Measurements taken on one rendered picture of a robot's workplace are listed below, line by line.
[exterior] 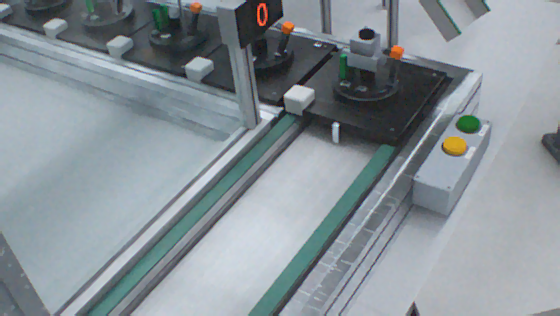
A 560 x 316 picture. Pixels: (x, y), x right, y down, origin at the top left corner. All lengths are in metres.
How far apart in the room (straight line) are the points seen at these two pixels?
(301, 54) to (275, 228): 0.46
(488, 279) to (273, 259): 0.35
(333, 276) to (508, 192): 0.43
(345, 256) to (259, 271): 0.14
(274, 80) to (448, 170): 0.42
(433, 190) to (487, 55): 0.60
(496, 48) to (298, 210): 0.76
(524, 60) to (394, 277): 0.73
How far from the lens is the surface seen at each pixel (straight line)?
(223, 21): 0.97
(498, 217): 1.13
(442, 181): 1.03
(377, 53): 1.16
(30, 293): 0.36
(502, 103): 1.39
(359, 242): 0.93
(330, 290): 0.87
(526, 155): 1.26
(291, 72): 1.28
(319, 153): 1.15
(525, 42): 1.63
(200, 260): 0.99
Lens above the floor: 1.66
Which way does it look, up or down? 41 degrees down
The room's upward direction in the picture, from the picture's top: 7 degrees counter-clockwise
